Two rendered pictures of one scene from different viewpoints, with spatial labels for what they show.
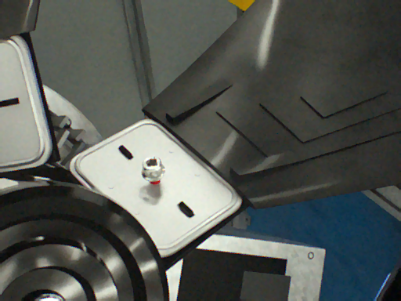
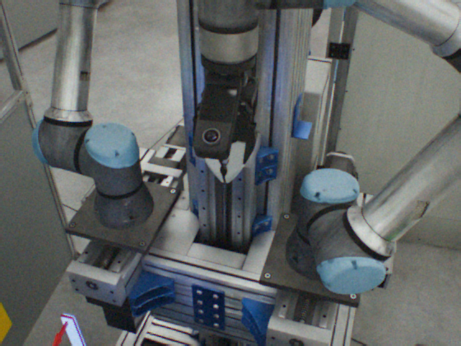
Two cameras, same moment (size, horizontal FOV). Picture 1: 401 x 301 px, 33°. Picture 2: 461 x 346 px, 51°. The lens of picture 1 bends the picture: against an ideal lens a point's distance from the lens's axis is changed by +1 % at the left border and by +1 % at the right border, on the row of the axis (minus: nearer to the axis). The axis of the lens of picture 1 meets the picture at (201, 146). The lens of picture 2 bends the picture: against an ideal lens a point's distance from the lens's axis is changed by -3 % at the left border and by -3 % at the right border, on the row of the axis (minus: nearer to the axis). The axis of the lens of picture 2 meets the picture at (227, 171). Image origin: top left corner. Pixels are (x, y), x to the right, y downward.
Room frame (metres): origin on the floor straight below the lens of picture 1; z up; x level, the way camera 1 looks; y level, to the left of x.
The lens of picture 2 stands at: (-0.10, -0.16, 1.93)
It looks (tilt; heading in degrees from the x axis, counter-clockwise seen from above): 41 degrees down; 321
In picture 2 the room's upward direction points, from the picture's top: straight up
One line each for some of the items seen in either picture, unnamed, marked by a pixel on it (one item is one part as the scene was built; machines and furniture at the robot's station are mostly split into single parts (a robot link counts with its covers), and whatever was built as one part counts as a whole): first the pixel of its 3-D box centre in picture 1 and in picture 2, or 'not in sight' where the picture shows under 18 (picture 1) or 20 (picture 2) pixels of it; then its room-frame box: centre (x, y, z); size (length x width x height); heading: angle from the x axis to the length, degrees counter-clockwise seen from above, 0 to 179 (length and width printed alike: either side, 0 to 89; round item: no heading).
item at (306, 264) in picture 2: not in sight; (320, 239); (0.34, -0.80, 1.09); 0.15 x 0.15 x 0.10
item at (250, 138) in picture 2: not in sight; (239, 137); (0.32, -0.53, 1.51); 0.05 x 0.02 x 0.09; 38
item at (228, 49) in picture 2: not in sight; (225, 38); (0.35, -0.53, 1.65); 0.08 x 0.08 x 0.05
